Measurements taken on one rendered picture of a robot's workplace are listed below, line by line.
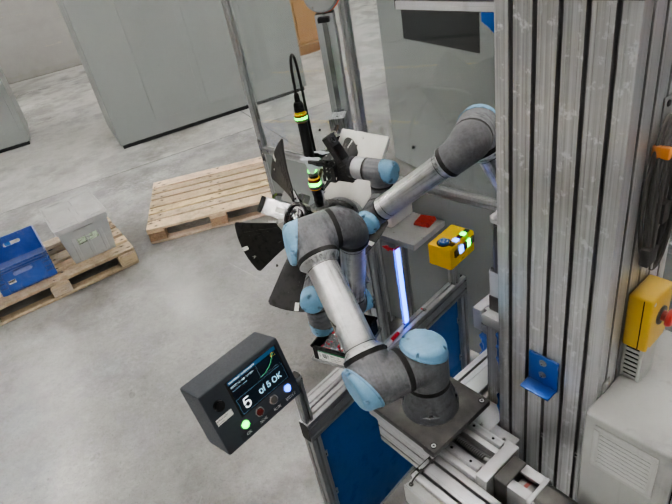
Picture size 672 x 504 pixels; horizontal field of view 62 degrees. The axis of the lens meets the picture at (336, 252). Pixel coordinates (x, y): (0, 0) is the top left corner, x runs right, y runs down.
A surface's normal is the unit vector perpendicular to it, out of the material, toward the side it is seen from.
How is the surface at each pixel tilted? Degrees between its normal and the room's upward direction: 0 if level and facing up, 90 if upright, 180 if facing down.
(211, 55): 90
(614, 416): 0
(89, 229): 95
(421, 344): 7
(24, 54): 90
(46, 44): 90
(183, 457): 1
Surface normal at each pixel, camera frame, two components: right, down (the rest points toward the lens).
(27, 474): -0.17, -0.83
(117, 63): 0.47, 0.41
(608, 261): -0.75, 0.46
